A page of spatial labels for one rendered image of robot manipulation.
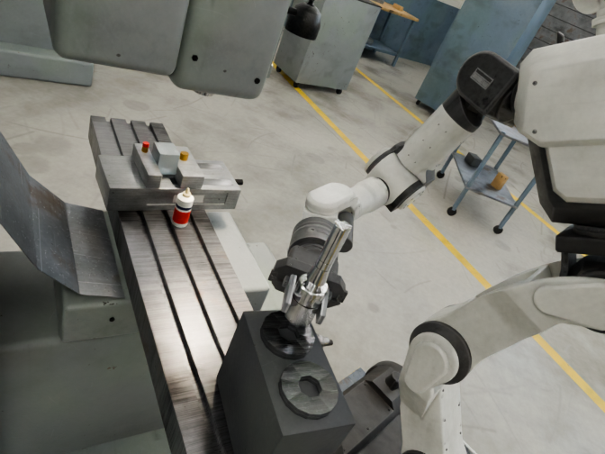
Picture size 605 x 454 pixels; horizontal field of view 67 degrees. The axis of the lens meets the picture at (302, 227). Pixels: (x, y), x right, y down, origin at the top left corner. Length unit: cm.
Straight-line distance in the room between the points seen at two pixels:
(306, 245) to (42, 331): 68
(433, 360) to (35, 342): 87
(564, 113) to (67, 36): 77
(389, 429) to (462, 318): 55
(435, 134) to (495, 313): 39
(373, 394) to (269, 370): 80
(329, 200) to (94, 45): 46
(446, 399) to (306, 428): 56
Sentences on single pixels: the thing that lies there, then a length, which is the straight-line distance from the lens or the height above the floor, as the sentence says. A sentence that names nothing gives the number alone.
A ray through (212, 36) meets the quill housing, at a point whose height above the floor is 142.
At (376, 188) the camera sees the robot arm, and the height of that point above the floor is 124.
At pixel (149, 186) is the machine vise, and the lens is 119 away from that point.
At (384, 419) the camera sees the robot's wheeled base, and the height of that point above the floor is 59.
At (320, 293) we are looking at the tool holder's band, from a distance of 67.
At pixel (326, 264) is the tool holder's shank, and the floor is 127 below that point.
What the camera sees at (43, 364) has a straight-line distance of 124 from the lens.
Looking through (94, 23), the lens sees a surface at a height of 141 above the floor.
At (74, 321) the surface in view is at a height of 79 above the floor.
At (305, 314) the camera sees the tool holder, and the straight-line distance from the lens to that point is 69.
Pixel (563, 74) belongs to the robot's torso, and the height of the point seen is 159.
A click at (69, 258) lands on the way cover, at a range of 114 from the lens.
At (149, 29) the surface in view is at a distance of 82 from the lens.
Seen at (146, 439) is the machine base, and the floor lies 20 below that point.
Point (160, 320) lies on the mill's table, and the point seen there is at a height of 91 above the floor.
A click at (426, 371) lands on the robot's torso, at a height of 97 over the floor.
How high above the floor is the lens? 165
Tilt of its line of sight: 32 degrees down
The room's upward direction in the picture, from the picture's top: 24 degrees clockwise
